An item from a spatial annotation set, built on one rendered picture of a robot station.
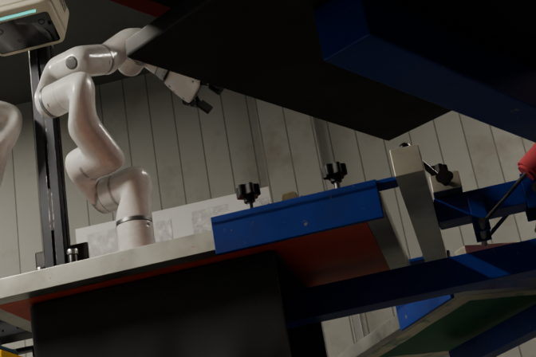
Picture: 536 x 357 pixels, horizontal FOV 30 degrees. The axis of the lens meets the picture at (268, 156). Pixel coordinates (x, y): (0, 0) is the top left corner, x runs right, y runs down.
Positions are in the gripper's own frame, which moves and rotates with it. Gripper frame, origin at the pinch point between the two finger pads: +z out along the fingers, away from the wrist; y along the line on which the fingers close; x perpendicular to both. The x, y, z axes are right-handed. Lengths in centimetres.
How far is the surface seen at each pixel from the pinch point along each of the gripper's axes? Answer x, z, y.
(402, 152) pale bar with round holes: -78, 40, 97
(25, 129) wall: 144, -101, -262
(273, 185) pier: 149, 36, -184
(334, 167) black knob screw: -80, 33, 87
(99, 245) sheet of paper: 100, -24, -250
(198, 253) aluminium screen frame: -98, 21, 68
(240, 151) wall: 167, 10, -196
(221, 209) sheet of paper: 135, 20, -208
